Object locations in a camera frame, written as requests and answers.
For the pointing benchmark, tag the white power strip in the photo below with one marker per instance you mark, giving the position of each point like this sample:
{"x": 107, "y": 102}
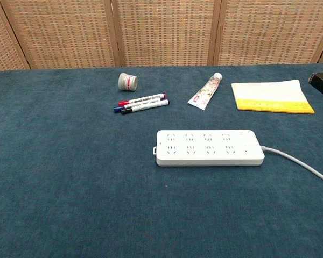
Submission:
{"x": 210, "y": 147}

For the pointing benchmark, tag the black capped whiteboard marker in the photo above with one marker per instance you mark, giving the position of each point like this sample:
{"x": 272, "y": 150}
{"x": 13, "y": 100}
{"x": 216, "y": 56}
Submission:
{"x": 148, "y": 106}

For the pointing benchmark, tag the red capped whiteboard marker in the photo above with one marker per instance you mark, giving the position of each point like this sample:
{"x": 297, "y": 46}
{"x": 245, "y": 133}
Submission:
{"x": 142, "y": 99}

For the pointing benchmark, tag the blue capped whiteboard marker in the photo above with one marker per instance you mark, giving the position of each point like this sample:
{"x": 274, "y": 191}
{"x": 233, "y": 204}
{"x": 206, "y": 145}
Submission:
{"x": 123, "y": 107}

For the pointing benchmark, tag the floral print cream tube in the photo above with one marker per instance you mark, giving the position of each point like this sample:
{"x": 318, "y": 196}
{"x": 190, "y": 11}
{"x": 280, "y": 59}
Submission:
{"x": 206, "y": 92}

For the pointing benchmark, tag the small grey jar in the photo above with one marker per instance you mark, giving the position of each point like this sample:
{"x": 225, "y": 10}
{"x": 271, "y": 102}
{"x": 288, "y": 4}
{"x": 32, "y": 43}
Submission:
{"x": 127, "y": 82}

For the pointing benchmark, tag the woven folding screen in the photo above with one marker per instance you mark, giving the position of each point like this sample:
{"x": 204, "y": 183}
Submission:
{"x": 161, "y": 32}

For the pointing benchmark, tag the blue table cloth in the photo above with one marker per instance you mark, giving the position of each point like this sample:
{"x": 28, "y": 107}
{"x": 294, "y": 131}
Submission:
{"x": 70, "y": 174}

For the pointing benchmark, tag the yellow and white folded cloth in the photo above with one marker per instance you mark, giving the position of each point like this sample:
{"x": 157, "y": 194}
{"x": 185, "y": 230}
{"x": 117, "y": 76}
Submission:
{"x": 269, "y": 96}

